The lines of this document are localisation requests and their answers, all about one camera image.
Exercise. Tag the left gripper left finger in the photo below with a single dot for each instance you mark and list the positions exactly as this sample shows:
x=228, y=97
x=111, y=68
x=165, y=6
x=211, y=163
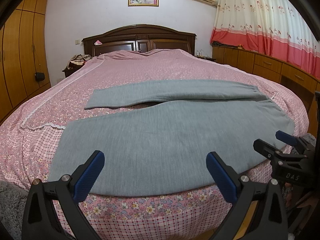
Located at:
x=40, y=220

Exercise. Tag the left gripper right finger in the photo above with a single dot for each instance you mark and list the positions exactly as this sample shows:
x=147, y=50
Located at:
x=258, y=210

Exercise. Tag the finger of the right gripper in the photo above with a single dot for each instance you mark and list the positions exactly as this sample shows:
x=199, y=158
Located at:
x=288, y=139
x=274, y=154

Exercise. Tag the grey knit pants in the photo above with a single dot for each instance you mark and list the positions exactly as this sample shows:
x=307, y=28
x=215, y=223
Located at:
x=159, y=145

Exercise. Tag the grey fluffy rug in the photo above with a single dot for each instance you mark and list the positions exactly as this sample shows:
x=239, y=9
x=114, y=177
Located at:
x=13, y=199

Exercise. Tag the low wooden cabinet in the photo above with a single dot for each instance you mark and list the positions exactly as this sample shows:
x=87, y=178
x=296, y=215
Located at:
x=301, y=83

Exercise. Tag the pink floral bedspread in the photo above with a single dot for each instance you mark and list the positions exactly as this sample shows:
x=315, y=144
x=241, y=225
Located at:
x=31, y=135

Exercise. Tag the cream and red curtain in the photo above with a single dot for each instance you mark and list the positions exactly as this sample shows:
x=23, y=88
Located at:
x=271, y=27

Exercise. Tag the small black hanging bag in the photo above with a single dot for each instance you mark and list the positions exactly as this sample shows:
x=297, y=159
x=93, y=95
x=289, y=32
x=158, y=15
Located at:
x=39, y=76

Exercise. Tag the wooden wardrobe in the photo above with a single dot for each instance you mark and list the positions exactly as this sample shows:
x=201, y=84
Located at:
x=22, y=55

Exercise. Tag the clothes pile on nightstand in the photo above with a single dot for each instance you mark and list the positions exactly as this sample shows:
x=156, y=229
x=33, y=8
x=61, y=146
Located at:
x=78, y=61

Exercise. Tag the dark wooden headboard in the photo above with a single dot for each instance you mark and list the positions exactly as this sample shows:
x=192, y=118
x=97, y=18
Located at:
x=141, y=38

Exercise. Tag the pink item on headboard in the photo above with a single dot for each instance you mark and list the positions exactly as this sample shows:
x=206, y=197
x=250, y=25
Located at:
x=97, y=43

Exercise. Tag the wall light switch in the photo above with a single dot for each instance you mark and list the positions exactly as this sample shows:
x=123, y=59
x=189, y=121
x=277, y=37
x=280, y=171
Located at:
x=77, y=42

